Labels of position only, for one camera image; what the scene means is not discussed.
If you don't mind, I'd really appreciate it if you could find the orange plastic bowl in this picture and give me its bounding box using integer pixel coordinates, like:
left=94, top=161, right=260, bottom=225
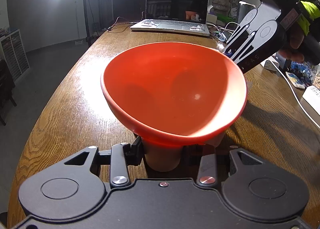
left=101, top=42, right=247, bottom=172

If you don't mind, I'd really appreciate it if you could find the right hand yellow black glove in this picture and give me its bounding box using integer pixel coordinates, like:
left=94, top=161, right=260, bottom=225
left=278, top=0, right=319, bottom=63

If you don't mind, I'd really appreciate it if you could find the silver open laptop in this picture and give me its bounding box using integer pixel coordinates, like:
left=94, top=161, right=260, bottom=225
left=130, top=0, right=209, bottom=37

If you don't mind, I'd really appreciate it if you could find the white power strip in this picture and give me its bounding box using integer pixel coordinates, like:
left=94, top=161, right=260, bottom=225
left=302, top=86, right=320, bottom=115

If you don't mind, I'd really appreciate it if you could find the black light stand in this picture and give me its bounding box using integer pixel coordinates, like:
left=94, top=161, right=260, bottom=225
left=81, top=0, right=94, bottom=47

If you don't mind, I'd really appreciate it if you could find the white drawer cabinet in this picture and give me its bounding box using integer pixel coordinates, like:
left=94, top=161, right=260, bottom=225
left=1, top=29, right=30, bottom=82

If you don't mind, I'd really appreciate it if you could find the white cable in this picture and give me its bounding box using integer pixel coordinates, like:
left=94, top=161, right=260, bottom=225
left=267, top=57, right=320, bottom=130

